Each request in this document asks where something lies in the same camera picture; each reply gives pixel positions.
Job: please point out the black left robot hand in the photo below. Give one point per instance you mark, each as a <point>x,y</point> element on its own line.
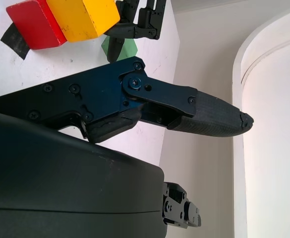
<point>147,19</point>

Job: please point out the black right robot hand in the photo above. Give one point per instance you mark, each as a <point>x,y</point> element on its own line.
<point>60,186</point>

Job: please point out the green wooden block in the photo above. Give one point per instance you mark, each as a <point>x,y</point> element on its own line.
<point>128,50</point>

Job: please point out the yellow wooden block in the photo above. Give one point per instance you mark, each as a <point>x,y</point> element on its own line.
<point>85,17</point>

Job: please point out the red wooden block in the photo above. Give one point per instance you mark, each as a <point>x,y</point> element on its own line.
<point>33,24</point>

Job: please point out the black tape strip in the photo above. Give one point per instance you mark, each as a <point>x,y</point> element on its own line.
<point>13,41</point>

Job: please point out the white round column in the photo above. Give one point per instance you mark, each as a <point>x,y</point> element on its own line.
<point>273,124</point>

